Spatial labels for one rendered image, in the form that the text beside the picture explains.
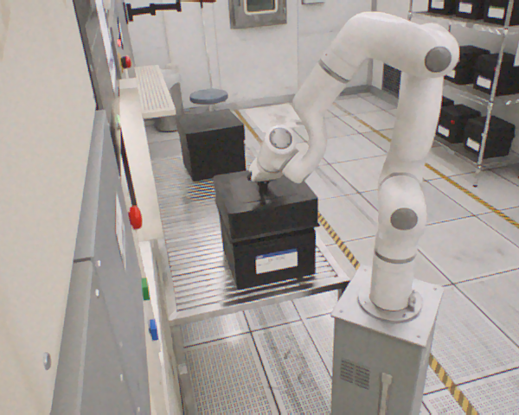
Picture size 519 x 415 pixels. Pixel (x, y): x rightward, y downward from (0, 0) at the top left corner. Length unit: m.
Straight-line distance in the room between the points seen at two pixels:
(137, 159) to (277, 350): 1.28
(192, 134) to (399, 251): 1.19
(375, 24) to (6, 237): 1.00
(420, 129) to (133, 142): 0.84
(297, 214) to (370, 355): 0.48
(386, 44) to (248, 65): 4.72
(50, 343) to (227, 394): 2.00
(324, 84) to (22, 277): 0.99
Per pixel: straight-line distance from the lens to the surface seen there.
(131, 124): 1.47
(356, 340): 1.48
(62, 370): 0.26
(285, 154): 1.19
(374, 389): 1.60
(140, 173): 1.52
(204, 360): 2.37
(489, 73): 3.94
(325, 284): 1.55
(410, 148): 1.20
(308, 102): 1.16
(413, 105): 1.17
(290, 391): 2.22
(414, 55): 1.07
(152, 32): 5.55
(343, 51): 1.13
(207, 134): 2.17
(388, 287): 1.40
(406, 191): 1.21
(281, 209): 1.39
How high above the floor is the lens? 1.73
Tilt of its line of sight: 29 degrees down
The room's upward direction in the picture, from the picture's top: 4 degrees counter-clockwise
